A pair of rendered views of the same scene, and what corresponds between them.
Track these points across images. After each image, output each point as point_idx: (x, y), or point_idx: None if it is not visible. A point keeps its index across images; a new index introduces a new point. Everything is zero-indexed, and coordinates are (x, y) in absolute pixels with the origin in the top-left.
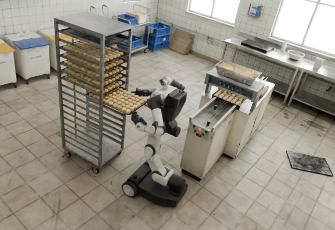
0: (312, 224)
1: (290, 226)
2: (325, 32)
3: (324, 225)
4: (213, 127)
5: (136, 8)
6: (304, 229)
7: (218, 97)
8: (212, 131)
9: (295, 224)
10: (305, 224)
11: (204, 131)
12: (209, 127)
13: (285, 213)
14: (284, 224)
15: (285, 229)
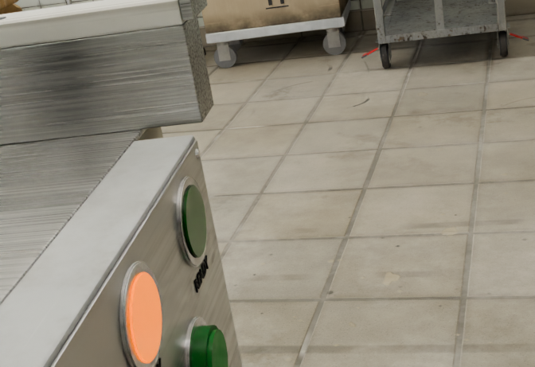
0: (247, 286)
1: (330, 333)
2: None
3: (225, 263)
4: None
5: None
6: (305, 298)
7: None
8: (205, 87)
9: (301, 322)
10: (267, 301)
11: (183, 275)
12: (56, 171)
13: (252, 363)
14: (335, 349)
15: (368, 340)
